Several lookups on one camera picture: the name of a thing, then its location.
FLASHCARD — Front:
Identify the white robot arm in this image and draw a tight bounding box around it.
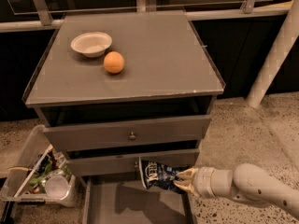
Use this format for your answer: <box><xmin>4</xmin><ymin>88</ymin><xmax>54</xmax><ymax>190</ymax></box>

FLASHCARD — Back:
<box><xmin>174</xmin><ymin>163</ymin><xmax>299</xmax><ymax>219</ymax></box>

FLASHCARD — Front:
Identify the grey top drawer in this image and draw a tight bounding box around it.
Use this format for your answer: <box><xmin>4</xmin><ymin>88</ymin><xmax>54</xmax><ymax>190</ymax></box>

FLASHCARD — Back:
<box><xmin>44</xmin><ymin>115</ymin><xmax>211</xmax><ymax>151</ymax></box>

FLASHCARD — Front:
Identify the metal railing with glass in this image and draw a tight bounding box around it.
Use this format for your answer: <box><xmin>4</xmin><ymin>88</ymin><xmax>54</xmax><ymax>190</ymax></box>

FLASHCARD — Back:
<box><xmin>0</xmin><ymin>0</ymin><xmax>295</xmax><ymax>33</ymax></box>

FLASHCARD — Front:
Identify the clear plastic bin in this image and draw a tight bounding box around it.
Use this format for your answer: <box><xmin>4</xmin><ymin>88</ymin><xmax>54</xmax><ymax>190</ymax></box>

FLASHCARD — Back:
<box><xmin>1</xmin><ymin>125</ymin><xmax>77</xmax><ymax>207</ymax></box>

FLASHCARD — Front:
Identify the grey drawer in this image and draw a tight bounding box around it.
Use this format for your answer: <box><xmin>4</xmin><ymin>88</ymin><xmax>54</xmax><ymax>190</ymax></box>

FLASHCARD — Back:
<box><xmin>66</xmin><ymin>148</ymin><xmax>199</xmax><ymax>176</ymax></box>
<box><xmin>82</xmin><ymin>173</ymin><xmax>197</xmax><ymax>224</ymax></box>
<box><xmin>44</xmin><ymin>115</ymin><xmax>211</xmax><ymax>151</ymax></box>

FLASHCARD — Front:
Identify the grey bottom drawer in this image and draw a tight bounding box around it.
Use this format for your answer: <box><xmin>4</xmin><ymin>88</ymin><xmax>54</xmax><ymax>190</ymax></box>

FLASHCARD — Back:
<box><xmin>82</xmin><ymin>173</ymin><xmax>197</xmax><ymax>224</ymax></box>

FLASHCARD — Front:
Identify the orange ball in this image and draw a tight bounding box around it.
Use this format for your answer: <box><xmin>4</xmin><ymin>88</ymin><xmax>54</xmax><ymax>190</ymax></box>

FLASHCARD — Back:
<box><xmin>104</xmin><ymin>51</ymin><xmax>124</xmax><ymax>74</ymax></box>

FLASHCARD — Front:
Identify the white diagonal pole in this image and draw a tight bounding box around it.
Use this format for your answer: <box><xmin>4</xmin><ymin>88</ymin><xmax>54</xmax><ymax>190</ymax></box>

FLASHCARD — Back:
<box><xmin>246</xmin><ymin>0</ymin><xmax>299</xmax><ymax>108</ymax></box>

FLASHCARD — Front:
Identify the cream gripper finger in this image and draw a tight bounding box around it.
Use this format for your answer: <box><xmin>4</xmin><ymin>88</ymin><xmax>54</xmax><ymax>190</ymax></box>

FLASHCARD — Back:
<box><xmin>174</xmin><ymin>179</ymin><xmax>200</xmax><ymax>197</ymax></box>
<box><xmin>177</xmin><ymin>168</ymin><xmax>198</xmax><ymax>179</ymax></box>

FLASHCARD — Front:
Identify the grey middle drawer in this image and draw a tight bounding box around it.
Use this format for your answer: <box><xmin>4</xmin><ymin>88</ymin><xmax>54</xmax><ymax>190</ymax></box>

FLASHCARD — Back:
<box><xmin>66</xmin><ymin>148</ymin><xmax>199</xmax><ymax>176</ymax></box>

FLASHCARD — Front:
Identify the white paper bowl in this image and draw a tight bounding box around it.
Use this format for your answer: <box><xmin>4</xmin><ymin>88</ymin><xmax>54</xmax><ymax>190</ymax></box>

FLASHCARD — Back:
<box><xmin>71</xmin><ymin>32</ymin><xmax>112</xmax><ymax>58</ymax></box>

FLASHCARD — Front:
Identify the blue chip bag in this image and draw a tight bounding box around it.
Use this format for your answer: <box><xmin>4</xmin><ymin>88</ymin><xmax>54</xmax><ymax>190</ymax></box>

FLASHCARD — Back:
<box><xmin>138</xmin><ymin>159</ymin><xmax>185</xmax><ymax>194</ymax></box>

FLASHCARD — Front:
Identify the grey drawer cabinet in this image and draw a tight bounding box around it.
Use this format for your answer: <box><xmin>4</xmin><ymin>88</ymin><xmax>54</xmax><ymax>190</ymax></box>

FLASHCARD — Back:
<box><xmin>21</xmin><ymin>10</ymin><xmax>226</xmax><ymax>179</ymax></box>

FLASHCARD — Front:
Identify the white cup in bin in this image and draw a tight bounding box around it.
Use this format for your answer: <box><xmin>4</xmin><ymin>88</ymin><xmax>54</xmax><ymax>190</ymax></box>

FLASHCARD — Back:
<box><xmin>45</xmin><ymin>176</ymin><xmax>68</xmax><ymax>199</ymax></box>

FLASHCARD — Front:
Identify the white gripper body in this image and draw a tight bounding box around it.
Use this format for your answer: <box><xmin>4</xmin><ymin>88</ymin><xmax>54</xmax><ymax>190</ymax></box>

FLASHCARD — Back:
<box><xmin>192</xmin><ymin>167</ymin><xmax>233</xmax><ymax>199</ymax></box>

